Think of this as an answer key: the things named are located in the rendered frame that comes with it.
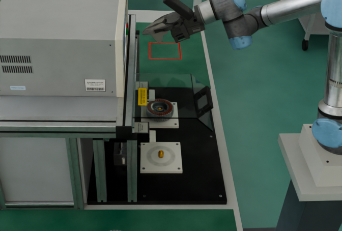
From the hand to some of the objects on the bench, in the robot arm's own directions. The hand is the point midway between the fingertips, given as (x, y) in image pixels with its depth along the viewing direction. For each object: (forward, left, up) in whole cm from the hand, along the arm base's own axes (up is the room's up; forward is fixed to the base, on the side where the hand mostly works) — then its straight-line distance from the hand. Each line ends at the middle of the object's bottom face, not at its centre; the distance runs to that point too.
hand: (144, 30), depth 160 cm
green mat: (+21, -56, -41) cm, 73 cm away
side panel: (+31, +42, -45) cm, 69 cm away
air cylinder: (+7, +19, -42) cm, 47 cm away
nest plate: (-6, -6, -42) cm, 42 cm away
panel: (+19, +8, -42) cm, 47 cm away
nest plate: (-8, +18, -43) cm, 47 cm away
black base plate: (-5, +6, -44) cm, 45 cm away
